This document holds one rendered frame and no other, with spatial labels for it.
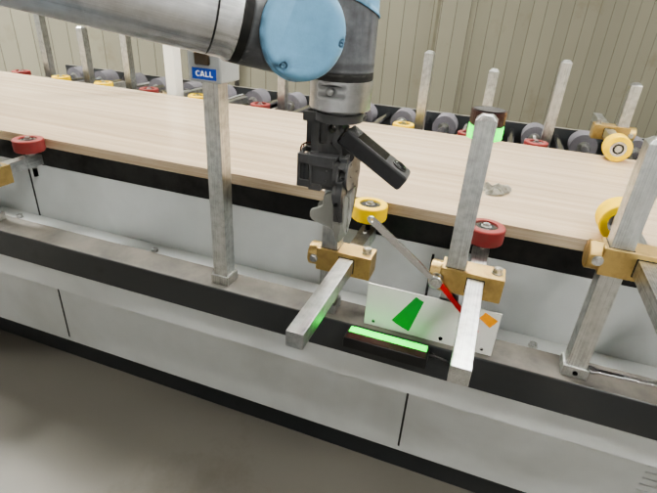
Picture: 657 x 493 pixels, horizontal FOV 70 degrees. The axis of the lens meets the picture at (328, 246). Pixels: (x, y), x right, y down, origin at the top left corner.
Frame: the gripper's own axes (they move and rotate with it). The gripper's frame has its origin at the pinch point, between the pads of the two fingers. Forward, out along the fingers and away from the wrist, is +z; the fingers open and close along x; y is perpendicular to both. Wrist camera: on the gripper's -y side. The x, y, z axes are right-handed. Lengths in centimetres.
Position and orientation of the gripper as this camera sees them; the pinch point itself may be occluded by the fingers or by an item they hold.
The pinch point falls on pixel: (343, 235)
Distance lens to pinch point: 78.5
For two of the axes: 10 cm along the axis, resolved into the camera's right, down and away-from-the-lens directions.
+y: -9.4, -2.1, 2.8
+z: -0.6, 8.8, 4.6
